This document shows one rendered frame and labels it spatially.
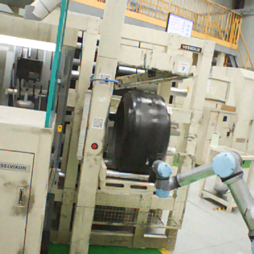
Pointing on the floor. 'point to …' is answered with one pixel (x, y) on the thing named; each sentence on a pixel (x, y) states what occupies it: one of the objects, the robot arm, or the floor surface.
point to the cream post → (109, 27)
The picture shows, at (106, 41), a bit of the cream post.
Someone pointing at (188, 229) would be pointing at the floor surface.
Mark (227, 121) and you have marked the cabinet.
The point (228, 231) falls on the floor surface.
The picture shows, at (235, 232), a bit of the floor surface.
